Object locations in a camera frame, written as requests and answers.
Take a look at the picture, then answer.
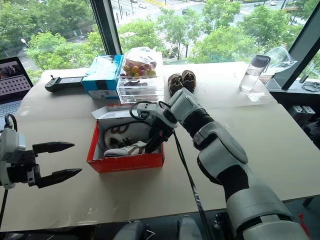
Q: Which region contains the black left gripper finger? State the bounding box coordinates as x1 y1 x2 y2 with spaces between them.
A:
36 168 83 189
32 141 76 158

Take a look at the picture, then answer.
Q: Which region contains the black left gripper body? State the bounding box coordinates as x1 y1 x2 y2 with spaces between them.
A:
6 149 41 188

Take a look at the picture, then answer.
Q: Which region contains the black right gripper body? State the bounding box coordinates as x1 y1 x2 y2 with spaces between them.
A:
149 116 175 144

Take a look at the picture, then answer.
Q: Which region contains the white sneaker with brown stripes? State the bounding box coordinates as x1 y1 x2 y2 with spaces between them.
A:
102 140 161 158
104 122 152 151

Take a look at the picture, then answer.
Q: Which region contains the red cardboard shoebox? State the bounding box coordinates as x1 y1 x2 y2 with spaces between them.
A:
86 103 166 174

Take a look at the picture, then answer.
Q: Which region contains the open laptop computer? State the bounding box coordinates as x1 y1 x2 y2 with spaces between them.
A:
0 56 35 131

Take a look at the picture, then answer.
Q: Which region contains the clear acrylic drawer box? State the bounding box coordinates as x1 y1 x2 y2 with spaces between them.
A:
116 74 166 105

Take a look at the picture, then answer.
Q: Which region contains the brown patterned shoe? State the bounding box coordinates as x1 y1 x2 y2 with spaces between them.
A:
167 73 185 97
181 69 197 94

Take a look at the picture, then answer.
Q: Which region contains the black handheld remote controller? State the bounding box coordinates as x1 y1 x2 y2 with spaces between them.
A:
44 74 85 93

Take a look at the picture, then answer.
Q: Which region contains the plastic bag of fruit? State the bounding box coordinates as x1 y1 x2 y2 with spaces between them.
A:
122 46 159 80

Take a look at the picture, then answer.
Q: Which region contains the blue cardboard box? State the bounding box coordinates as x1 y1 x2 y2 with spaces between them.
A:
81 54 125 100

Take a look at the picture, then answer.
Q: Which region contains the dark rounded grey shape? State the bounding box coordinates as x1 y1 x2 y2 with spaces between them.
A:
176 215 201 240
111 220 151 240

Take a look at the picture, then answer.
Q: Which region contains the clear plastic scrap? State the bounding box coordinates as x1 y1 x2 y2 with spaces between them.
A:
245 92 267 103

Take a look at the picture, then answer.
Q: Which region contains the clear water bottle dark lid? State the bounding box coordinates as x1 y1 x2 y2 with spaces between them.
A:
238 54 272 93

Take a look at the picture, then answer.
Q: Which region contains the clear crumpled plastic bag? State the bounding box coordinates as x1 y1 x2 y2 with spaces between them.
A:
263 46 299 76

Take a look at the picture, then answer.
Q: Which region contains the black device with grey blocks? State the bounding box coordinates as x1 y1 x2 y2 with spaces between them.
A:
286 104 317 124

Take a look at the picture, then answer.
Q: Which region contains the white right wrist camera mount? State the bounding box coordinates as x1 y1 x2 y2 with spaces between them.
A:
135 100 161 121

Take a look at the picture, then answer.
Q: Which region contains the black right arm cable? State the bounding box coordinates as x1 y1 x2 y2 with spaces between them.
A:
129 100 215 240

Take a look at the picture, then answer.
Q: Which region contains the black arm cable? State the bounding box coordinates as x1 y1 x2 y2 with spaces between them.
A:
129 100 215 240
0 113 18 227

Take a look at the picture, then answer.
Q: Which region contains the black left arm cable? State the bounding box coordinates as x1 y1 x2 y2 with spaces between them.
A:
0 113 18 227

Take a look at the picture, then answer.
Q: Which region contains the black cable coil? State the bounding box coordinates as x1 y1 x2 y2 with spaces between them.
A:
300 80 320 93

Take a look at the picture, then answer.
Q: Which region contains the black slanted window frame post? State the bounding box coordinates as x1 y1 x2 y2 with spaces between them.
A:
265 0 320 91

